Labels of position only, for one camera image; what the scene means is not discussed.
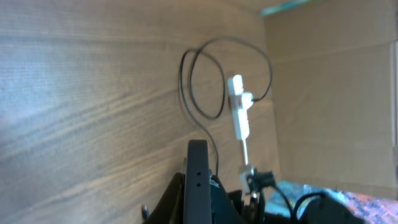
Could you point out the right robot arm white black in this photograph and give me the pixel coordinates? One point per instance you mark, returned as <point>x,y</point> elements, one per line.
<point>317,206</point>

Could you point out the white USB charger plug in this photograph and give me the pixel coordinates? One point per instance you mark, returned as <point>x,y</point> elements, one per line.
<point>247,100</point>

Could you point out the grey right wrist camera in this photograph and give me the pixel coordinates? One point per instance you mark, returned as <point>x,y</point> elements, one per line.
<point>245,173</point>

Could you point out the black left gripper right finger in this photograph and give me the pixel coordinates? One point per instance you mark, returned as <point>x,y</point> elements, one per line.
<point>225,207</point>

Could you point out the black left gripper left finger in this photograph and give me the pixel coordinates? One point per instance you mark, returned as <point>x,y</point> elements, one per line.
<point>169,209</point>

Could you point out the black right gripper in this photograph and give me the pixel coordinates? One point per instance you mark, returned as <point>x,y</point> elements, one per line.
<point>256,207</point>

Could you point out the smartphone with light blue screen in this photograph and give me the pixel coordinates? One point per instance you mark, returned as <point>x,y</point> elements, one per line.
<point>197,200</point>

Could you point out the white power strip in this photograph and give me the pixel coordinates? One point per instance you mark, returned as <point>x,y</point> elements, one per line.
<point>240,116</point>

